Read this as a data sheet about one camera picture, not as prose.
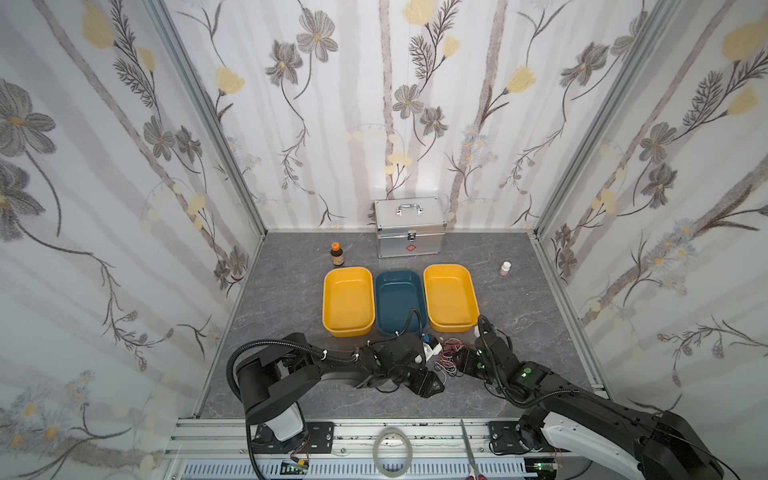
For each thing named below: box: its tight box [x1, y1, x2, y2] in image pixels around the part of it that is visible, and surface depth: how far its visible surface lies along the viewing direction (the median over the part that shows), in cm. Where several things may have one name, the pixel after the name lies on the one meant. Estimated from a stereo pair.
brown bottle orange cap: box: [330, 242, 345, 267], surface depth 107 cm
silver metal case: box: [374, 196, 447, 259], surface depth 109 cm
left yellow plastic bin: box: [322, 267, 376, 338], surface depth 101 cm
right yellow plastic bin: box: [423, 264, 480, 333], surface depth 103 cm
